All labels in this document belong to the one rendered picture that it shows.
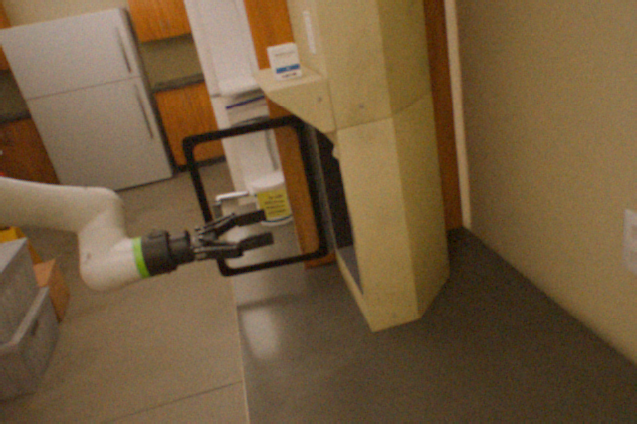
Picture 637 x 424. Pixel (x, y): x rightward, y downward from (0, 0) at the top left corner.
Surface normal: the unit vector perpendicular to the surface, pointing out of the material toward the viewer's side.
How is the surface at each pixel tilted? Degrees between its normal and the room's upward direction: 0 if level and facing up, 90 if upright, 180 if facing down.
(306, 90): 90
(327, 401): 0
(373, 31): 90
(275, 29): 90
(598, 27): 90
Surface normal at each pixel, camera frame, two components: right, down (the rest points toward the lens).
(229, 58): -0.26, 0.51
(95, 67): 0.21, 0.36
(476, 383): -0.18, -0.90
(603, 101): -0.96, 0.25
